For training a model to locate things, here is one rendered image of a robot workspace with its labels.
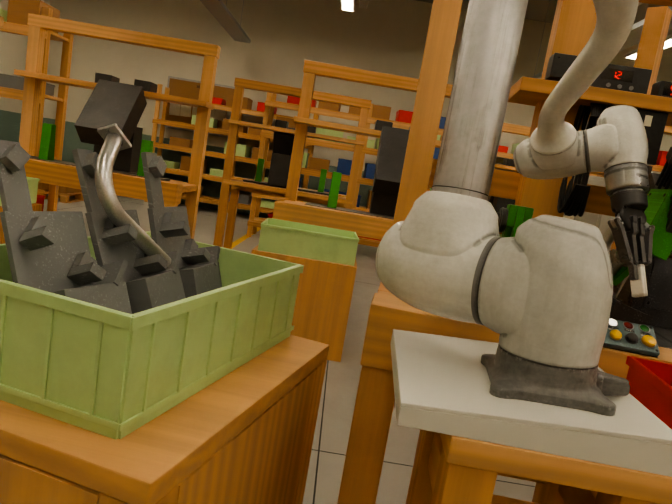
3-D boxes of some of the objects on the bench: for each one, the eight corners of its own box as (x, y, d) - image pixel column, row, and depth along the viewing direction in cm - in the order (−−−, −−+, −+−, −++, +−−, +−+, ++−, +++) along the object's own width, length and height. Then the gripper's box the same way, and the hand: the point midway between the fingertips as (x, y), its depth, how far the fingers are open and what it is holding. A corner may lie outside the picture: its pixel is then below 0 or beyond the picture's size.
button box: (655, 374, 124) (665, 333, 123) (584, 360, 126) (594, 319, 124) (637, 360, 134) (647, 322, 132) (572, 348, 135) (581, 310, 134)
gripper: (622, 183, 125) (634, 291, 119) (662, 193, 130) (675, 296, 125) (594, 194, 131) (604, 296, 126) (633, 202, 137) (644, 301, 131)
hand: (638, 280), depth 126 cm, fingers closed
